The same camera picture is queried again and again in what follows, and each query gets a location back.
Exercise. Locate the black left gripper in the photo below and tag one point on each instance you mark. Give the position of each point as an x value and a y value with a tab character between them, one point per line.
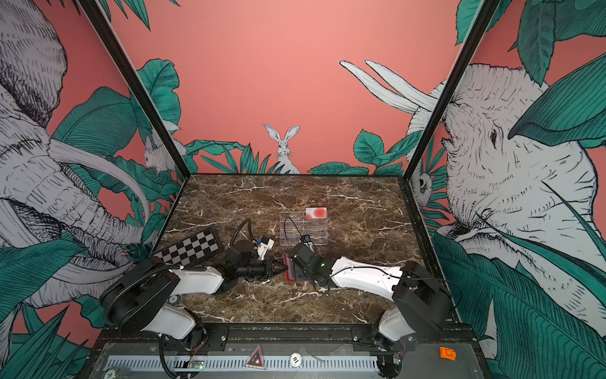
269	267

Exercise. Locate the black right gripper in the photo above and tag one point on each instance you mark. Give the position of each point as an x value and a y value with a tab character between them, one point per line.
299	275

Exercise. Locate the clear acrylic compartment organizer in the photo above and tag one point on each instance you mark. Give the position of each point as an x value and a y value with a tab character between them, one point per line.
292	226

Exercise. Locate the white red credit card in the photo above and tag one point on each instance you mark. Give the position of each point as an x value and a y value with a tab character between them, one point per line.
316	213

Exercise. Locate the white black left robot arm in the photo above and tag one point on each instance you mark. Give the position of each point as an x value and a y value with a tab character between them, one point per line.
146	299

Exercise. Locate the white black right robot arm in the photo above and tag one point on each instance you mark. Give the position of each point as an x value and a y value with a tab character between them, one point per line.
422	302

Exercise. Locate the black white checkerboard calibration board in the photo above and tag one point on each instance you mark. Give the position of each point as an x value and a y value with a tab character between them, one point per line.
192	250

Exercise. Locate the round white sticker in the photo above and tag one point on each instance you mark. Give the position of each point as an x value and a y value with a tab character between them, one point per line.
296	360

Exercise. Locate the red warning triangle sticker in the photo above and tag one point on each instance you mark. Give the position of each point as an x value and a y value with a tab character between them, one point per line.
256	359

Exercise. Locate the white ventilation grille strip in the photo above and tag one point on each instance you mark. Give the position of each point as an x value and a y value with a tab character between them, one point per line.
236	363

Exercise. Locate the orange small connector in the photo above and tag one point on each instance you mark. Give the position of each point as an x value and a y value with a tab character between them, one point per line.
447	353

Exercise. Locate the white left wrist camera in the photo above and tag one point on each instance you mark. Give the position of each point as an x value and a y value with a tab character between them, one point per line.
263	246

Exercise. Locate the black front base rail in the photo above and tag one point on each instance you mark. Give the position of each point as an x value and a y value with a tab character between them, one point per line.
360	336

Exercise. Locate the black right corner frame post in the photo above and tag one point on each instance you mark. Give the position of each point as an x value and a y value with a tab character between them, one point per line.
480	23

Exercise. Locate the black corner frame post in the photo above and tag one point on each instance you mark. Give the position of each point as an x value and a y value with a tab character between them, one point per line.
480	23
101	25

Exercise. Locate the black left corner frame post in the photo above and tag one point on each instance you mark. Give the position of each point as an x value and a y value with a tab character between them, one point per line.
101	25

